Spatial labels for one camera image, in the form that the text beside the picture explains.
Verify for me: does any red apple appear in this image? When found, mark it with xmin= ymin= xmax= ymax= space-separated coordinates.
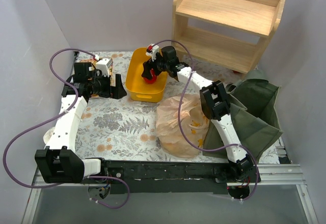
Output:
xmin=143 ymin=69 xmax=157 ymax=84

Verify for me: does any yellow plastic bin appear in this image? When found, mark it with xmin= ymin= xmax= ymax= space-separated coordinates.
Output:
xmin=125 ymin=47 xmax=168 ymax=103

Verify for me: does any orange plastic grocery bag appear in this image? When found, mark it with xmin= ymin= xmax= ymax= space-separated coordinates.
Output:
xmin=156 ymin=94 xmax=209 ymax=158

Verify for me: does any dark green tote bag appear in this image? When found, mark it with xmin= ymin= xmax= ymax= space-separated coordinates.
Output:
xmin=202 ymin=70 xmax=284 ymax=163

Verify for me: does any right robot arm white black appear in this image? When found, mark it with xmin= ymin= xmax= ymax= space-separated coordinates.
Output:
xmin=142 ymin=44 xmax=255 ymax=182

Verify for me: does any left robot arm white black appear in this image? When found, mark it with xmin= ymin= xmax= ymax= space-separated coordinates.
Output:
xmin=35 ymin=58 xmax=127 ymax=184

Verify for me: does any floral rectangular tray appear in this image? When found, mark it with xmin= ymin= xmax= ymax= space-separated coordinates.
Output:
xmin=78 ymin=59 xmax=97 ymax=69

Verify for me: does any floral table mat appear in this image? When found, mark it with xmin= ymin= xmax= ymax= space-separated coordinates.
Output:
xmin=75 ymin=51 xmax=280 ymax=164

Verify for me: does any tape roll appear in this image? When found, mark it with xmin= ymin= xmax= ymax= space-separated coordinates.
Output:
xmin=43 ymin=127 xmax=55 ymax=145

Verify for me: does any wooden shelf unit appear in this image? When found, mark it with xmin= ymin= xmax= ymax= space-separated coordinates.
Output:
xmin=172 ymin=0 xmax=286 ymax=75

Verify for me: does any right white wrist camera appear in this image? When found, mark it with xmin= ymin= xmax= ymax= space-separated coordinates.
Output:
xmin=146 ymin=43 xmax=160 ymax=61

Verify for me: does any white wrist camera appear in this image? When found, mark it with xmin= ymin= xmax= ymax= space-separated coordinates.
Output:
xmin=95 ymin=58 xmax=113 ymax=77
xmin=146 ymin=43 xmax=160 ymax=61

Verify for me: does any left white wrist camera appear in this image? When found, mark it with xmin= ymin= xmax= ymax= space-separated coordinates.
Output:
xmin=95 ymin=58 xmax=113 ymax=77

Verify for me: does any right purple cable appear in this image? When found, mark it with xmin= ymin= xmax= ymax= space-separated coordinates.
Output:
xmin=152 ymin=39 xmax=261 ymax=202

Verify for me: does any purple cable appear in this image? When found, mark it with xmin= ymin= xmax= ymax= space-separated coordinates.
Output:
xmin=2 ymin=48 xmax=131 ymax=210
xmin=152 ymin=39 xmax=261 ymax=202

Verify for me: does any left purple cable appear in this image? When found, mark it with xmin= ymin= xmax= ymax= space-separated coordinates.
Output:
xmin=2 ymin=48 xmax=131 ymax=210

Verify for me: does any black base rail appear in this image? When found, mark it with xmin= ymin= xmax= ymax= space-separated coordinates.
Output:
xmin=73 ymin=159 xmax=261 ymax=195

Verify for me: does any aluminium frame rail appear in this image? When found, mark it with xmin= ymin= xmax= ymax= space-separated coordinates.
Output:
xmin=23 ymin=164 xmax=318 ymax=223

